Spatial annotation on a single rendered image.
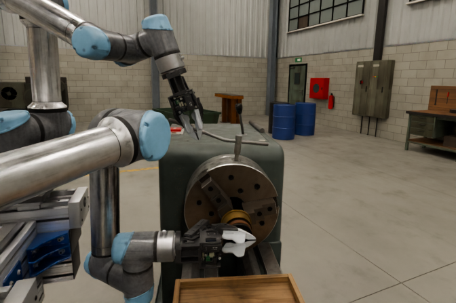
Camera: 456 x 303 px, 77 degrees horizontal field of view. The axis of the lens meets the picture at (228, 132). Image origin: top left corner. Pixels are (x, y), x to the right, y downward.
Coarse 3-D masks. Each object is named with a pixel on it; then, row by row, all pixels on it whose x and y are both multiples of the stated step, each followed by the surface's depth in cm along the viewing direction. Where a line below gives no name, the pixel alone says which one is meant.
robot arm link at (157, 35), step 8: (152, 16) 76; (160, 16) 76; (144, 24) 77; (152, 24) 76; (160, 24) 76; (168, 24) 78; (144, 32) 78; (152, 32) 76; (160, 32) 76; (168, 32) 77; (144, 40) 78; (152, 40) 77; (160, 40) 77; (168, 40) 77; (144, 48) 79; (152, 48) 78; (160, 48) 77; (168, 48) 77; (176, 48) 79; (160, 56) 78
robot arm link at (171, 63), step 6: (174, 54) 78; (180, 54) 81; (156, 60) 79; (162, 60) 78; (168, 60) 78; (174, 60) 78; (180, 60) 80; (162, 66) 78; (168, 66) 78; (174, 66) 78; (180, 66) 80; (162, 72) 79; (168, 72) 79
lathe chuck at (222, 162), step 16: (224, 160) 96; (240, 160) 97; (224, 176) 92; (240, 176) 92; (256, 176) 93; (192, 192) 92; (240, 192) 93; (256, 192) 94; (272, 192) 94; (192, 208) 93; (208, 208) 93; (240, 208) 102; (192, 224) 94; (256, 224) 96; (272, 224) 96; (256, 240) 97
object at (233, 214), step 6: (234, 210) 84; (240, 210) 84; (228, 216) 83; (234, 216) 82; (240, 216) 82; (246, 216) 84; (222, 222) 85; (228, 222) 82; (234, 222) 80; (240, 222) 80; (246, 222) 81; (240, 228) 87; (246, 228) 80
